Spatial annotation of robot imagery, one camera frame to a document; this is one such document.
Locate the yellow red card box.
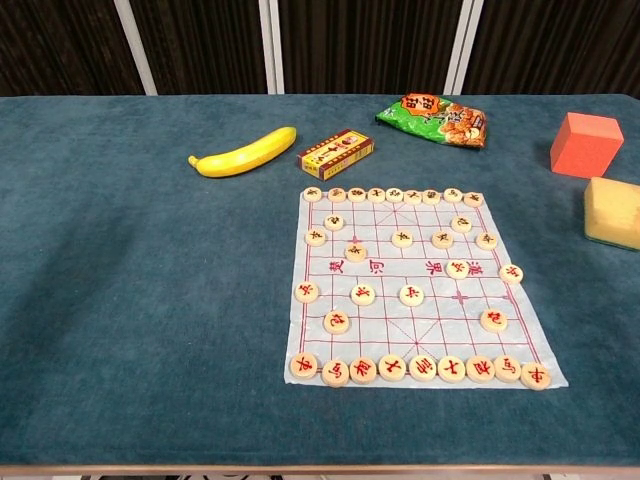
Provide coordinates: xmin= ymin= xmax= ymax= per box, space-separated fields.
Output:
xmin=297 ymin=128 xmax=375 ymax=180

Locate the yellow banana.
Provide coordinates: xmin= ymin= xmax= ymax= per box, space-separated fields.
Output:
xmin=187 ymin=126 xmax=298 ymax=179

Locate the plastic xiangqi board sheet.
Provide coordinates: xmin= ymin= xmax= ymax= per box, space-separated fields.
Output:
xmin=283 ymin=187 xmax=570 ymax=389

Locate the green snack bag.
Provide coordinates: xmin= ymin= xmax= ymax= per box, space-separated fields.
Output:
xmin=374 ymin=91 xmax=488 ymax=150

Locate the blue felt table cloth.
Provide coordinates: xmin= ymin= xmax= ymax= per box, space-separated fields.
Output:
xmin=0 ymin=93 xmax=640 ymax=469

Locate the dark partition panel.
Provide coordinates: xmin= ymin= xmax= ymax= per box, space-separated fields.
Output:
xmin=467 ymin=0 xmax=640 ymax=97
xmin=130 ymin=0 xmax=269 ymax=96
xmin=277 ymin=0 xmax=469 ymax=96
xmin=0 ymin=0 xmax=146 ymax=97

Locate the orange foam cube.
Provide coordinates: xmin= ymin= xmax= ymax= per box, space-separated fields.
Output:
xmin=549 ymin=111 xmax=625 ymax=180

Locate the yellow sponge block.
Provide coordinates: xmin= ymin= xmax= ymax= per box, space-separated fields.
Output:
xmin=583 ymin=176 xmax=640 ymax=251

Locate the white partition post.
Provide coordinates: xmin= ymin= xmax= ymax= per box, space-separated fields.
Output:
xmin=258 ymin=0 xmax=286 ymax=95
xmin=443 ymin=0 xmax=485 ymax=96
xmin=113 ymin=0 xmax=159 ymax=96

